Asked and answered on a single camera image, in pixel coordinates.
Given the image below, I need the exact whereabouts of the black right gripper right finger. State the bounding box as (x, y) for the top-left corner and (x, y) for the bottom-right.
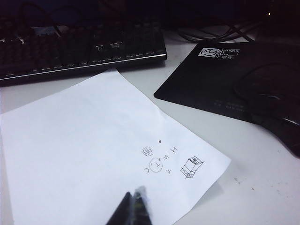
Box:
(133, 186), (153, 225)

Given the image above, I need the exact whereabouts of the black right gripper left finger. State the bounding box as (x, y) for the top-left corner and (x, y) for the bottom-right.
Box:
(105, 192), (135, 225)

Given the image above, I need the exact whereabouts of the white paper sheet with sketches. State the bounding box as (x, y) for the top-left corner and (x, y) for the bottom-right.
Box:
(0, 69), (232, 225)

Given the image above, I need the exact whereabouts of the black mouse pad white logo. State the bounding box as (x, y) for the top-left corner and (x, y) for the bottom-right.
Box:
(153, 42), (300, 143)

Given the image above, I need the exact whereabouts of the black computer mouse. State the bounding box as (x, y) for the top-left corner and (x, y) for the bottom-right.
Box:
(248, 92), (300, 159)

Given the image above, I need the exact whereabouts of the black mechanical keyboard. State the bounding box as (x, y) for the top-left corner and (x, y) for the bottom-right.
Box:
(0, 20), (168, 88)

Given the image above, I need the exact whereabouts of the black cable with white tag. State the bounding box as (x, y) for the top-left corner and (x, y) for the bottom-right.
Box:
(14, 2), (65, 39)

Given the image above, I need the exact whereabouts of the black cable bundle behind keyboard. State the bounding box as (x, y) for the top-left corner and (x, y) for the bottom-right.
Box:
(177, 22), (257, 44)

